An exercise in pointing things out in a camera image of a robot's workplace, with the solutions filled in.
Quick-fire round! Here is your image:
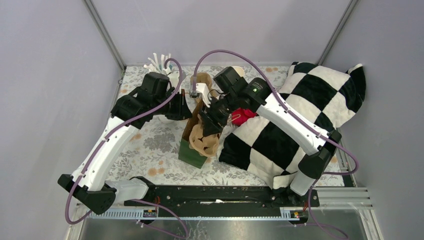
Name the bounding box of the light blue straw cup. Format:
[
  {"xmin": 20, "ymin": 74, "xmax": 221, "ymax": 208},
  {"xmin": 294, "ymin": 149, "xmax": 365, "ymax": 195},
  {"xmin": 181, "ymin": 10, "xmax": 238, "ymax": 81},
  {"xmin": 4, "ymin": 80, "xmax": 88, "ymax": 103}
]
[{"xmin": 162, "ymin": 64, "xmax": 181, "ymax": 92}]

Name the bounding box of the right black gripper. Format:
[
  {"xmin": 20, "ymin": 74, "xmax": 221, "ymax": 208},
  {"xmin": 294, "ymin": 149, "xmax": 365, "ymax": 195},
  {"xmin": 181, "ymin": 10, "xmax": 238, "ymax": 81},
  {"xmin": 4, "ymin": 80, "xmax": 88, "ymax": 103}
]
[{"xmin": 198, "ymin": 91, "xmax": 239, "ymax": 138}]

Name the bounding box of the red cloth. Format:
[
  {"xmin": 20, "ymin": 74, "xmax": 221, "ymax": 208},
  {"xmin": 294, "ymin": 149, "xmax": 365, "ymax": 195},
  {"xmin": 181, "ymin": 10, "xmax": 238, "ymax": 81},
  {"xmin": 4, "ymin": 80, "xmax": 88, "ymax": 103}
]
[{"xmin": 230, "ymin": 108, "xmax": 257, "ymax": 127}]

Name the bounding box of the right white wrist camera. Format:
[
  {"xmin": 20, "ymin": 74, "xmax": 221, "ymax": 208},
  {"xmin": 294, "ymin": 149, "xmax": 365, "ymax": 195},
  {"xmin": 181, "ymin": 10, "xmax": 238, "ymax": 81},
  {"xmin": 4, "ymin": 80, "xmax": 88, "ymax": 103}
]
[{"xmin": 189, "ymin": 83, "xmax": 211, "ymax": 108}]

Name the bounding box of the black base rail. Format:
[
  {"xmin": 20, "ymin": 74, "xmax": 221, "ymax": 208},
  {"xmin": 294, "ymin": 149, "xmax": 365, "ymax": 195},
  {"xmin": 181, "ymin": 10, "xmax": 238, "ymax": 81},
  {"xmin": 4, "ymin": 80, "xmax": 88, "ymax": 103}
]
[{"xmin": 143, "ymin": 185, "xmax": 320, "ymax": 218}]

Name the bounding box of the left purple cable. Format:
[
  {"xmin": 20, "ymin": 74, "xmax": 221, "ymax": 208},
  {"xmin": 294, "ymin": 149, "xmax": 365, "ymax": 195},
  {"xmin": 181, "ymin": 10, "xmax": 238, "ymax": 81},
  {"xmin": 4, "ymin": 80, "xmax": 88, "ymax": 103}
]
[{"xmin": 64, "ymin": 57, "xmax": 190, "ymax": 240}]

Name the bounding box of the brown cardboard cup carrier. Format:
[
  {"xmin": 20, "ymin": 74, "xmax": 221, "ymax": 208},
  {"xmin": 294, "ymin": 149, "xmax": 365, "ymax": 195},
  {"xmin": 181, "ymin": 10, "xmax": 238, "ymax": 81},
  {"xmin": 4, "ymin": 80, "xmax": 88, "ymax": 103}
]
[{"xmin": 196, "ymin": 72, "xmax": 219, "ymax": 98}]

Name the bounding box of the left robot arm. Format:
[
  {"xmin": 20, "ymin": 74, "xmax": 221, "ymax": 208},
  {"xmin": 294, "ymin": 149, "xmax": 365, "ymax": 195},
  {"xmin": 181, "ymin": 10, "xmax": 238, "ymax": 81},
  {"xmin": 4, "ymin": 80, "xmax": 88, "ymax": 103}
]
[{"xmin": 58, "ymin": 72, "xmax": 192, "ymax": 215}]

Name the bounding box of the green brown paper bag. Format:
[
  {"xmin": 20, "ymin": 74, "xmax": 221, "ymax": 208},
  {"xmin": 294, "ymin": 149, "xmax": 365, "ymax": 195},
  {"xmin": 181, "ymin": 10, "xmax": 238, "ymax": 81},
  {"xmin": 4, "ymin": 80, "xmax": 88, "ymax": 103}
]
[{"xmin": 178, "ymin": 100, "xmax": 213, "ymax": 169}]

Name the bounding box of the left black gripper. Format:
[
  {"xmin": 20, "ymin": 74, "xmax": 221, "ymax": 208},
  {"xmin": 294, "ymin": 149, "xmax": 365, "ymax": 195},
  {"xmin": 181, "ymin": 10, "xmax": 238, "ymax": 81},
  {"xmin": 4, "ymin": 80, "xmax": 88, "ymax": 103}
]
[{"xmin": 153, "ymin": 88, "xmax": 193, "ymax": 120}]

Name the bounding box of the stack of brown paper cups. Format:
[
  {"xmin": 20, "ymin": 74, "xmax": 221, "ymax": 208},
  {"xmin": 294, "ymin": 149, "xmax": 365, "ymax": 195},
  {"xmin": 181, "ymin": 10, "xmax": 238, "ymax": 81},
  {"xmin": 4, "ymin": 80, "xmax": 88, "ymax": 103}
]
[{"xmin": 232, "ymin": 66, "xmax": 245, "ymax": 77}]

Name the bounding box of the floral table mat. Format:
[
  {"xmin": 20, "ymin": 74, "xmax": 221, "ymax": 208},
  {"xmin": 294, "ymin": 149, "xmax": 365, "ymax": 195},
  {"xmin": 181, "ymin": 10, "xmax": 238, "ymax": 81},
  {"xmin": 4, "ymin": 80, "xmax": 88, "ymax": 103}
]
[{"xmin": 107, "ymin": 65, "xmax": 347, "ymax": 187}]

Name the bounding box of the black white checkered blanket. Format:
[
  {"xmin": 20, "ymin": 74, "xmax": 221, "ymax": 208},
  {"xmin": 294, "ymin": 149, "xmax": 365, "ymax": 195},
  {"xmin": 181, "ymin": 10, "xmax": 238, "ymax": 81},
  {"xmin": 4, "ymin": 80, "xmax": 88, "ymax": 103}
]
[{"xmin": 217, "ymin": 62, "xmax": 366, "ymax": 195}]

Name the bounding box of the white plastic cup lid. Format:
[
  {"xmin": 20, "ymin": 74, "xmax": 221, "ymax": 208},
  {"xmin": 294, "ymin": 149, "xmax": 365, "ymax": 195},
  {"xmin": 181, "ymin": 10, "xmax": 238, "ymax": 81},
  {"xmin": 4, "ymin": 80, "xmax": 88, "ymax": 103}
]
[{"xmin": 158, "ymin": 115, "xmax": 175, "ymax": 124}]

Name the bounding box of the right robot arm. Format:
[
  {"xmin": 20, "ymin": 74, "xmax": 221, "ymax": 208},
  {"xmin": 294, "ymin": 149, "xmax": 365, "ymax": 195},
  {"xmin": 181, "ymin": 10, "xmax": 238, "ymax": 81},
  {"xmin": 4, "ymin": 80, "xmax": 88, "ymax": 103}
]
[{"xmin": 191, "ymin": 66, "xmax": 338, "ymax": 206}]

